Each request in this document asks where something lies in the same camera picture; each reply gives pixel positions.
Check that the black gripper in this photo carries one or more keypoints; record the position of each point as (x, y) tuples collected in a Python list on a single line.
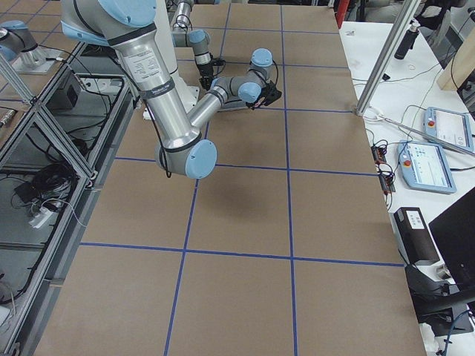
[(266, 97), (205, 70)]

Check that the pink towel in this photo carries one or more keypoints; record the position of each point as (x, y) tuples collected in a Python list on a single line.
[(233, 106)]

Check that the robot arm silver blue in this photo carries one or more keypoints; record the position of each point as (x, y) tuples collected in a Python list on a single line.
[(130, 28), (183, 35)]

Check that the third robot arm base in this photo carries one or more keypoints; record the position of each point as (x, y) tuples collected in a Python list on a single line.
[(19, 47)]

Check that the reacher grabber stick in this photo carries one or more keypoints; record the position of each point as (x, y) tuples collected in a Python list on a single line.
[(380, 117)]

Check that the small circuit board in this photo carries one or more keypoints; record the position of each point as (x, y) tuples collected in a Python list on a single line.
[(385, 172)]

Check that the black water bottle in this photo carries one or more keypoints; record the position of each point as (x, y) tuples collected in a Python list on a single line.
[(408, 41)]

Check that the near teach pendant tablet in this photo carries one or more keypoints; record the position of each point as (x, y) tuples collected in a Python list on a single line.
[(424, 167)]

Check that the teach pendant tablet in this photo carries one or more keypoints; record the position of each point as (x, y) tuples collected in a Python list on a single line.
[(424, 167), (449, 126)]

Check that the far teach pendant tablet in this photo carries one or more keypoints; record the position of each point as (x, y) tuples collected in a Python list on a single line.
[(449, 126)]

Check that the black box with label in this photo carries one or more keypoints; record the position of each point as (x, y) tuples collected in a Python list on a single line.
[(416, 239)]

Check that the white power strip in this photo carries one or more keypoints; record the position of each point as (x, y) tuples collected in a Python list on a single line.
[(40, 218)]

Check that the black monitor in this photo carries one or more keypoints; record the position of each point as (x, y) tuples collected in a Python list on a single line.
[(453, 233)]

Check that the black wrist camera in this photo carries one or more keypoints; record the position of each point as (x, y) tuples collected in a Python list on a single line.
[(272, 88)]

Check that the aluminium frame post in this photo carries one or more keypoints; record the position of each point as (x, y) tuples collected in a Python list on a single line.
[(393, 40)]

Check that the aluminium frame cage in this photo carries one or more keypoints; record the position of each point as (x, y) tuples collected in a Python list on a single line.
[(55, 153)]

